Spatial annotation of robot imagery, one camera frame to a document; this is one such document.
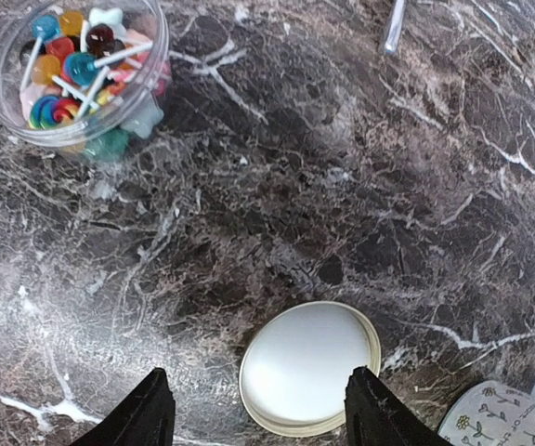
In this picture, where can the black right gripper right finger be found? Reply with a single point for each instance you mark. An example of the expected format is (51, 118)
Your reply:
(375, 416)

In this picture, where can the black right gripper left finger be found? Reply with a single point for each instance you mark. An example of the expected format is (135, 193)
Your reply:
(146, 416)

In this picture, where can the clear plastic cup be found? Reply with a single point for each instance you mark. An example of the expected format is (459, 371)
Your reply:
(84, 77)

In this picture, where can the metal candy scoop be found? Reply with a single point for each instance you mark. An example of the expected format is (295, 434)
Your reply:
(393, 27)

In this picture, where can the white round lid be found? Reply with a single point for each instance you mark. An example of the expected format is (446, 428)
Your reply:
(294, 372)

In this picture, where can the white ceramic mug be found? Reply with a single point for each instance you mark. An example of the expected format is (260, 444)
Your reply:
(490, 413)

